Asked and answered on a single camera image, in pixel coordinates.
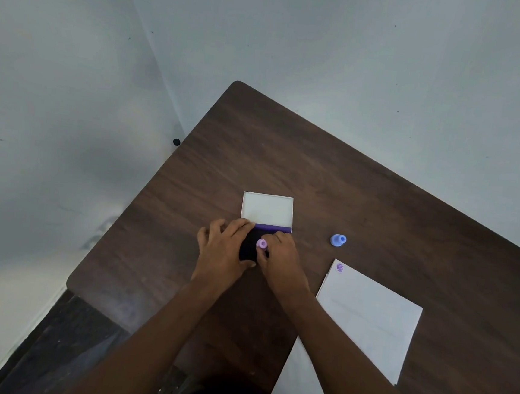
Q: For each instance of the person's left hand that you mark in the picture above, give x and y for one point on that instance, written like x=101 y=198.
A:
x=220 y=257

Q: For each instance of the person's right hand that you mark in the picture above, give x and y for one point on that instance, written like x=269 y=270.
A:
x=281 y=264

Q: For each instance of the person's right thumb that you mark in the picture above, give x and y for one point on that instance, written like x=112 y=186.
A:
x=262 y=257

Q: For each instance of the person's left little finger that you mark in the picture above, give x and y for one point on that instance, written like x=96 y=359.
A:
x=202 y=238

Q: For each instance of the person's left middle finger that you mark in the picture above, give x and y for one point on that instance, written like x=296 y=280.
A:
x=235 y=228

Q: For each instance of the small purple stamp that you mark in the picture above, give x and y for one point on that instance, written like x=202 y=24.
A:
x=262 y=243

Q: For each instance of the ink pad with white lid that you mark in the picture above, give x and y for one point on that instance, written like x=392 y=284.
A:
x=268 y=211

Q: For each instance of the person's right forearm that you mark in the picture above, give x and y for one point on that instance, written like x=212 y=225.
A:
x=344 y=370

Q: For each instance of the person's left forearm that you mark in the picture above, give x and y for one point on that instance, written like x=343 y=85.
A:
x=147 y=348

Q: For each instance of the white paper sheet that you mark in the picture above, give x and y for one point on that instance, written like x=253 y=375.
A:
x=322 y=284
x=367 y=322

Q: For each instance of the small blue stamp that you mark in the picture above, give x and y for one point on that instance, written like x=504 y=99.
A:
x=338 y=240

